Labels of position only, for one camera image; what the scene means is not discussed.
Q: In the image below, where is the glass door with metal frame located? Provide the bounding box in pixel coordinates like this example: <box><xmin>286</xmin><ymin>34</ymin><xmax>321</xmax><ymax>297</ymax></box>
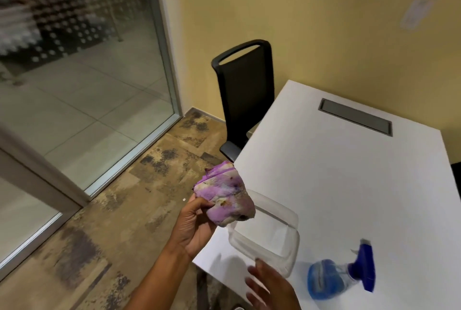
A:
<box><xmin>0</xmin><ymin>124</ymin><xmax>91</xmax><ymax>281</ymax></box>

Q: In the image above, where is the clear plastic container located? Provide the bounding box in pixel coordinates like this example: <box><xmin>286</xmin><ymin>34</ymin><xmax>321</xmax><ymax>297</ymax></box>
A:
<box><xmin>228</xmin><ymin>188</ymin><xmax>300</xmax><ymax>279</ymax></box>

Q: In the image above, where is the glass partition panel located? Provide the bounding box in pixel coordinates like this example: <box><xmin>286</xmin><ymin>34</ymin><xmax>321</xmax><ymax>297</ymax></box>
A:
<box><xmin>0</xmin><ymin>0</ymin><xmax>182</xmax><ymax>197</ymax></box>

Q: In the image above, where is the purple stained cleaning cloth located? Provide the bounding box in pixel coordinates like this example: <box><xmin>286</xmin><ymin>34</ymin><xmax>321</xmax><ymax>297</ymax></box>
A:
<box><xmin>193</xmin><ymin>161</ymin><xmax>256</xmax><ymax>228</ymax></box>

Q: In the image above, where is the person's left forearm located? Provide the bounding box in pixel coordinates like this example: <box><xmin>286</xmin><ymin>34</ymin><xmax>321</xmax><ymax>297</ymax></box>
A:
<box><xmin>122</xmin><ymin>243</ymin><xmax>191</xmax><ymax>310</ymax></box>

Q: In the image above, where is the gray table cable hatch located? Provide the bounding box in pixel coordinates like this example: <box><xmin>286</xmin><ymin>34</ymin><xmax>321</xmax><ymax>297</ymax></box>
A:
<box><xmin>318</xmin><ymin>98</ymin><xmax>394</xmax><ymax>137</ymax></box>

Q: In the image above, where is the white wall outlet plate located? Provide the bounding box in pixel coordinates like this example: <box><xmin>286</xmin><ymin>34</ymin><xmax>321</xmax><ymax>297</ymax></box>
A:
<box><xmin>400</xmin><ymin>0</ymin><xmax>436</xmax><ymax>30</ymax></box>

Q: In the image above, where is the person's left hand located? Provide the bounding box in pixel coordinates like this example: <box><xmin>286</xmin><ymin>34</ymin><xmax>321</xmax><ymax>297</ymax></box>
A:
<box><xmin>169</xmin><ymin>196</ymin><xmax>218</xmax><ymax>261</ymax></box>

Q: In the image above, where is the blue spray bottle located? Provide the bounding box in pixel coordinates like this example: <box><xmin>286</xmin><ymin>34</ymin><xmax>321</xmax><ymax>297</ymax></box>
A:
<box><xmin>307</xmin><ymin>238</ymin><xmax>376</xmax><ymax>301</ymax></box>

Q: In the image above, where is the black office chair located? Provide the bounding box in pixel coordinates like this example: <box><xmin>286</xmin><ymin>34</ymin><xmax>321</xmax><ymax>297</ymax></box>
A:
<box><xmin>211</xmin><ymin>39</ymin><xmax>276</xmax><ymax>163</ymax></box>

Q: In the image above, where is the person's right hand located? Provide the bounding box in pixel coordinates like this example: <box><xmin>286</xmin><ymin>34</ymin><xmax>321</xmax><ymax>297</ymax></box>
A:
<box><xmin>245</xmin><ymin>258</ymin><xmax>304</xmax><ymax>310</ymax></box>

